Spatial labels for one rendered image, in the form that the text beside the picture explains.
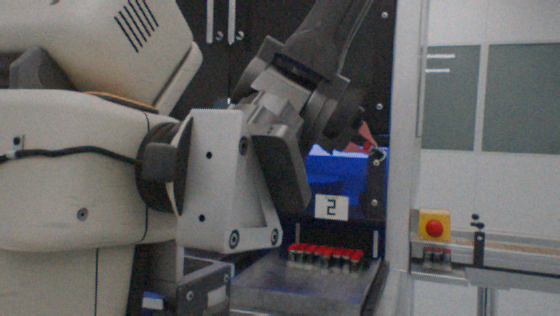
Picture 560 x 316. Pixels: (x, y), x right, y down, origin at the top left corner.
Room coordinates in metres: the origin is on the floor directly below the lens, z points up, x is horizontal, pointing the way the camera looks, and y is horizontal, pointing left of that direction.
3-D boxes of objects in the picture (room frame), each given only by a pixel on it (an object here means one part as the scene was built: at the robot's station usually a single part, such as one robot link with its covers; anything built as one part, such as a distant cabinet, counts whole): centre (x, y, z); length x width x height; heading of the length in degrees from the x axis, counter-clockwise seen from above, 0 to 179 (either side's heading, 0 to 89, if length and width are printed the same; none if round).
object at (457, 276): (1.23, -0.40, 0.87); 0.14 x 0.13 x 0.02; 163
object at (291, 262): (1.15, -0.10, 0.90); 0.18 x 0.02 x 0.05; 73
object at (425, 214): (1.20, -0.38, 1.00); 0.08 x 0.07 x 0.07; 163
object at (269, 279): (1.04, -0.07, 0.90); 0.34 x 0.26 x 0.04; 163
